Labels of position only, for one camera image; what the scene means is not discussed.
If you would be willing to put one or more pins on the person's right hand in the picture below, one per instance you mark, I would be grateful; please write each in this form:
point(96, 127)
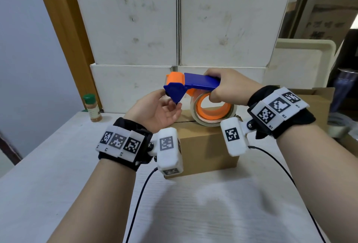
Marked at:
point(235, 88)

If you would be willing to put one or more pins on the clear packing tape roll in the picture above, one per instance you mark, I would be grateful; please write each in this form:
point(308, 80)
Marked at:
point(214, 118)

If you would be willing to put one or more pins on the person's left forearm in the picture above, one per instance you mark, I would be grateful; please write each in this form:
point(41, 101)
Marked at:
point(95, 206)

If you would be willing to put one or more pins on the pale tape roll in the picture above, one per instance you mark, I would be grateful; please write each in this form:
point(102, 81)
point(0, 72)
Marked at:
point(337, 128)

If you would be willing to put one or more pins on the stack of white cardboard boxes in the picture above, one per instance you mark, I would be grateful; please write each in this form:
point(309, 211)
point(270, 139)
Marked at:
point(125, 27)

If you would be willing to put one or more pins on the spice bottle with green lid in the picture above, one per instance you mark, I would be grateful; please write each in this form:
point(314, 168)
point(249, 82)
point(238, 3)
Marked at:
point(92, 109)

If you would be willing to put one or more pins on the cream plastic tray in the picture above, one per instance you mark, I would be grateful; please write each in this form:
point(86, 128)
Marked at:
point(302, 66)

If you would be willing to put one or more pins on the person's right thumb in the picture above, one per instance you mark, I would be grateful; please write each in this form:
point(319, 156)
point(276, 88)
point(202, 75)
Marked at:
point(214, 95)

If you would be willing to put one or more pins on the printed brown cardboard carton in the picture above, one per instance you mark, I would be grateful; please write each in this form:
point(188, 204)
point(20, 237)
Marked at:
point(332, 13)

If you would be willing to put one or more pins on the person's right forearm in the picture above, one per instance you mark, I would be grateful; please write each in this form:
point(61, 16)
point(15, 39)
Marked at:
point(324, 172)

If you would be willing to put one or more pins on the open brown cardboard box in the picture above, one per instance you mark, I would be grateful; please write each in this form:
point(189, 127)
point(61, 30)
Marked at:
point(321, 98)

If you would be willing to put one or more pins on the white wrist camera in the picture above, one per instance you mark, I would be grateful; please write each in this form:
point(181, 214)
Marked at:
point(233, 139)
point(169, 153)

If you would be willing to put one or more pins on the blue and orange tape dispenser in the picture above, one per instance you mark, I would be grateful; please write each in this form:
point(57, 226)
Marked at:
point(195, 81)

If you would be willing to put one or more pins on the wooden door frame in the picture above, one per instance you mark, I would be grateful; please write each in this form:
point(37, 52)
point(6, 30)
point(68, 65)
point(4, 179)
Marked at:
point(56, 4)

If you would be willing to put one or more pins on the person's left thumb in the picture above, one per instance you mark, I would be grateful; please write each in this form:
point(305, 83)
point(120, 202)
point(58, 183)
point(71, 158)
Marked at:
point(152, 94)

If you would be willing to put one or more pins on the dark metal tumbler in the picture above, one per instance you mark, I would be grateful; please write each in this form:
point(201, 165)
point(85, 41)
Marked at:
point(342, 88)

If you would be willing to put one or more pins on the person's left hand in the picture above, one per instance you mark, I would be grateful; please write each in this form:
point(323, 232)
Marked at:
point(149, 111)

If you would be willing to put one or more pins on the small brown cardboard box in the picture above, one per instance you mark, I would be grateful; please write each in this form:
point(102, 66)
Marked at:
point(202, 146)

